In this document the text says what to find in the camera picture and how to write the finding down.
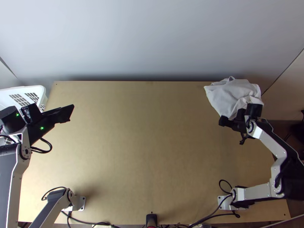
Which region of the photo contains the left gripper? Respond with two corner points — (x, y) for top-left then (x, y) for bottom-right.
(24, 104), (75, 146)

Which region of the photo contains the white t-shirt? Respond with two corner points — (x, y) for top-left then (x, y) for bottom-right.
(204, 76), (264, 120)

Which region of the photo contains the white laundry basket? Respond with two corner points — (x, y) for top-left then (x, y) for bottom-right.
(0, 85), (47, 146)

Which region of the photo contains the black cable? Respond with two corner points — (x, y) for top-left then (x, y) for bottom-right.
(239, 131), (249, 146)
(41, 186), (68, 201)
(30, 136), (53, 154)
(218, 179), (236, 197)
(61, 210), (114, 228)

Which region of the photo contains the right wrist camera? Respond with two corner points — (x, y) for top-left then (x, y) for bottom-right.
(245, 103), (263, 119)

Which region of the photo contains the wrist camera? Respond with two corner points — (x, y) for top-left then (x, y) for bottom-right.
(21, 103), (41, 124)
(245, 103), (263, 119)

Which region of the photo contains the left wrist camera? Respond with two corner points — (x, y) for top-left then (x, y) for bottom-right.
(21, 103), (41, 124)

